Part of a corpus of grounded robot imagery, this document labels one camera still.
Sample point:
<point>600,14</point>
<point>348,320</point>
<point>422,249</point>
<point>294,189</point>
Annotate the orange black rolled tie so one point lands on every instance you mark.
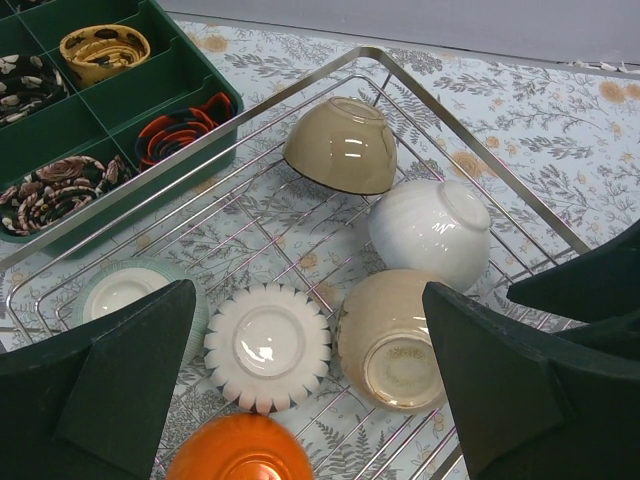
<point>171,132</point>

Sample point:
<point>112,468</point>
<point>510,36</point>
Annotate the pink rose rolled tie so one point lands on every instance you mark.
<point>57,190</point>

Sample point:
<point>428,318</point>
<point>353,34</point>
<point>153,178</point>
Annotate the orange bowl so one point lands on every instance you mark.
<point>241,446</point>

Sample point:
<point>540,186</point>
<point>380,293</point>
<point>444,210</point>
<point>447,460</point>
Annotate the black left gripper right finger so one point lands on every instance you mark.
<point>534,405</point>

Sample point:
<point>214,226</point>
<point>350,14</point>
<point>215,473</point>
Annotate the yellow rolled tie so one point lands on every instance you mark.
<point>97,53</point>

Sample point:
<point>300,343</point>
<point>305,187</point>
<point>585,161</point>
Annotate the pale green rimmed bowl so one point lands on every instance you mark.
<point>124,282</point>

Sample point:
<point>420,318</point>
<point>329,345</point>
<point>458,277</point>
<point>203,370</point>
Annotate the wire dish rack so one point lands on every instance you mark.
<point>498,129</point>

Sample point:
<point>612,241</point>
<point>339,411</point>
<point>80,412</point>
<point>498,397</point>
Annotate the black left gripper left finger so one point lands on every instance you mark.
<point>91,403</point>

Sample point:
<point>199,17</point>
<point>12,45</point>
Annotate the black white floral tie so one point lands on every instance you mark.
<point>29,83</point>

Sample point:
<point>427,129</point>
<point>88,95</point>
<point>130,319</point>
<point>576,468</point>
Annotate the white round bowl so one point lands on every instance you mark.
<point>441,227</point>

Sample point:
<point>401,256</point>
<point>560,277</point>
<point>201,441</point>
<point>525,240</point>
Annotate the white black striped bowl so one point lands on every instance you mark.
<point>268,348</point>

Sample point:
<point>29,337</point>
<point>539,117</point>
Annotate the tan brown bowl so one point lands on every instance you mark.
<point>344,144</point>

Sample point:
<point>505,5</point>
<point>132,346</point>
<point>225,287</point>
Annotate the beige floral bowl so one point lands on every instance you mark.
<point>383,343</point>

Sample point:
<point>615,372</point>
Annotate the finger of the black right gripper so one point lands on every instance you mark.
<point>597,285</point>

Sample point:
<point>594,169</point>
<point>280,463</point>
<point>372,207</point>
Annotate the green divided organizer tray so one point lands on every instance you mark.
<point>104,120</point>

